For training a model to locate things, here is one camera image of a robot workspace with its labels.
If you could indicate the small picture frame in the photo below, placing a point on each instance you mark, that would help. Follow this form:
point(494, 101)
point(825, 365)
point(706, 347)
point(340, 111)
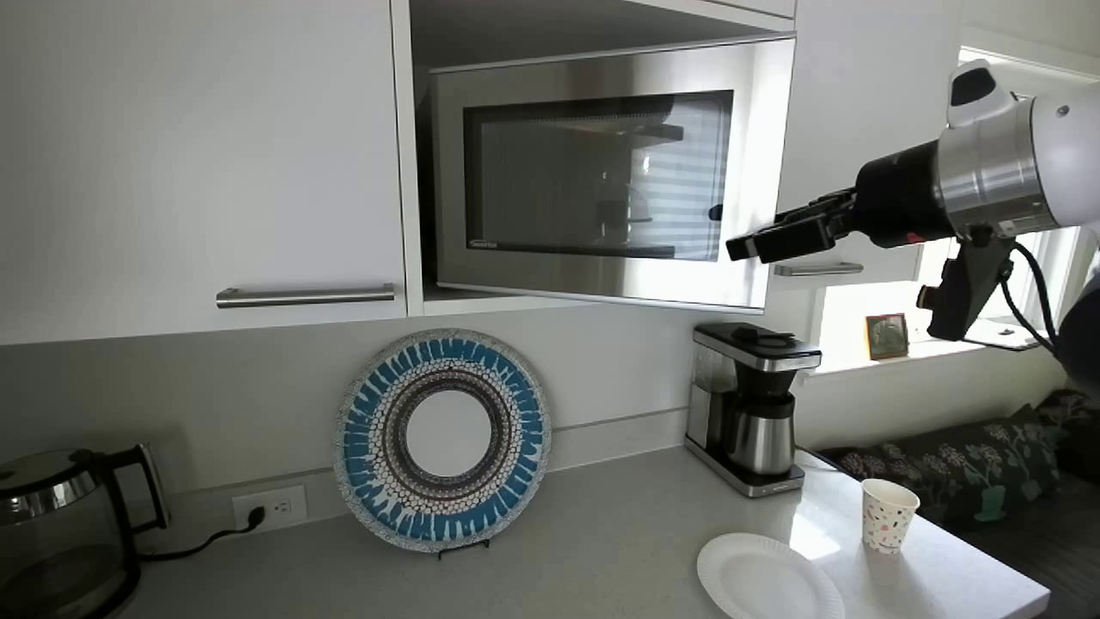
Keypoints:
point(884, 333)

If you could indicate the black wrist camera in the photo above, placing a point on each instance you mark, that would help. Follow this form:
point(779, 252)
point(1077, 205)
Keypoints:
point(964, 287)

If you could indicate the dark patterned cushion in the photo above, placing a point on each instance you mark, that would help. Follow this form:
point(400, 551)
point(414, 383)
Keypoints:
point(964, 458)

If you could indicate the glass electric kettle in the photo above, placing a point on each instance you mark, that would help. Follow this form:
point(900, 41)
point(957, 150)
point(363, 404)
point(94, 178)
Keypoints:
point(57, 537)

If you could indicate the microwave door with glass window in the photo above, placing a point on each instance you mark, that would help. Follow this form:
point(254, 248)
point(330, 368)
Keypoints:
point(596, 173)

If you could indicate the black and steel coffee maker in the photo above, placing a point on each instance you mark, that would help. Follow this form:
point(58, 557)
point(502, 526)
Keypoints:
point(750, 415)

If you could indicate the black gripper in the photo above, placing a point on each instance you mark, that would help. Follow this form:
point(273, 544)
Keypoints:
point(898, 193)

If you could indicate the white upper cabinet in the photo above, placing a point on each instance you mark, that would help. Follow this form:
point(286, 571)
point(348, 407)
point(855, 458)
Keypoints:
point(862, 91)
point(192, 150)

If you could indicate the blue patterned decorative plate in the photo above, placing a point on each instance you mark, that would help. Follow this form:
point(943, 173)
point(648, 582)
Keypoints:
point(440, 442)

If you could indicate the plain white plate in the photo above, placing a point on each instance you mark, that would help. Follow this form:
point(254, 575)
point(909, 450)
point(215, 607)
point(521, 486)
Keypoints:
point(769, 579)

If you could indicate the white wall outlet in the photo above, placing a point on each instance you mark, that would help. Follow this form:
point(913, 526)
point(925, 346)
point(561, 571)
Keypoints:
point(284, 505)

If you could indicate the white framed window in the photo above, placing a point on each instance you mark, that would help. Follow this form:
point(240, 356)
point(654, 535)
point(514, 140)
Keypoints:
point(1065, 262)

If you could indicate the white cup with coloured speckles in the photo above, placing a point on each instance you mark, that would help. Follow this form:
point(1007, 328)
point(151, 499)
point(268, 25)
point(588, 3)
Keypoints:
point(890, 517)

